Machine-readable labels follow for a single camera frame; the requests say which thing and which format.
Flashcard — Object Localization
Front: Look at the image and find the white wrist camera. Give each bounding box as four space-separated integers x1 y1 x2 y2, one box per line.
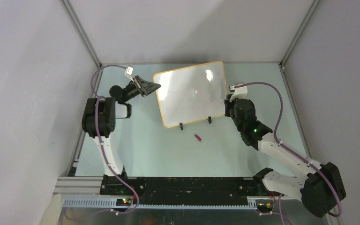
229 83 248 102
124 65 134 81

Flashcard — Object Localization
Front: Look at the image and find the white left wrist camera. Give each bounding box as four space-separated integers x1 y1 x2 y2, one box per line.
124 65 134 81

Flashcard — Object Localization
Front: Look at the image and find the yellow framed whiteboard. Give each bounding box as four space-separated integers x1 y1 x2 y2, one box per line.
153 61 228 128

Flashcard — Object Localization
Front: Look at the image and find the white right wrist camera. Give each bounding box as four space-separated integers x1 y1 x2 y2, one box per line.
229 83 248 102

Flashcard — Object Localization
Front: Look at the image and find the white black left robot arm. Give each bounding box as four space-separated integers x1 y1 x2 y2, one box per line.
81 75 161 177

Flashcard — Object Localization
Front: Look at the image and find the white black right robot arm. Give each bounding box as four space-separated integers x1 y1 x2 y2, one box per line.
224 94 346 218

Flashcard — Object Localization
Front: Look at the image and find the grey slotted cable duct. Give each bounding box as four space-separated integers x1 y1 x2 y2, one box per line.
62 198 258 210

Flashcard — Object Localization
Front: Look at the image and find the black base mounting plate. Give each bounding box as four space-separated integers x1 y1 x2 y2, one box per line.
100 175 271 207

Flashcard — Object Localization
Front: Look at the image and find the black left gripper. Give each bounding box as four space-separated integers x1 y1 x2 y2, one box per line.
123 76 161 103

